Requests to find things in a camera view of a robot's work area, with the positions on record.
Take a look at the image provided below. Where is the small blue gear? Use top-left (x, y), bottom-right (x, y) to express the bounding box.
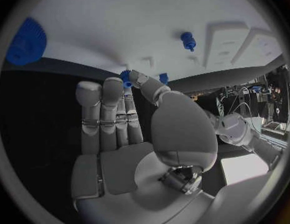
top-left (119, 69), bottom-right (134, 89)

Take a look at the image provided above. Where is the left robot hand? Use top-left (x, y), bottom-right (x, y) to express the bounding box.
top-left (206, 110), bottom-right (227, 135)

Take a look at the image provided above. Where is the cluttered workshop desk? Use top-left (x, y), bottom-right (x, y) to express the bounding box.
top-left (219, 67), bottom-right (290, 120)

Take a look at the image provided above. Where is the white task board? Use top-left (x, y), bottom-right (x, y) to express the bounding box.
top-left (9, 0), bottom-right (286, 90)

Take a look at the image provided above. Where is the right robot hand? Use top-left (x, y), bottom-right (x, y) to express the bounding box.
top-left (71, 70), bottom-right (218, 224)

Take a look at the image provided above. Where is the small blue peg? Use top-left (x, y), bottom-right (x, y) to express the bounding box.
top-left (158, 73), bottom-right (169, 86)

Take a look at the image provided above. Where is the large blue gear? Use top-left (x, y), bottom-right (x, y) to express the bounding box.
top-left (5, 16), bottom-right (47, 66)

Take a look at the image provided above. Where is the blue stepped plug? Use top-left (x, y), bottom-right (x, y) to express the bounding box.
top-left (180, 31), bottom-right (197, 52)

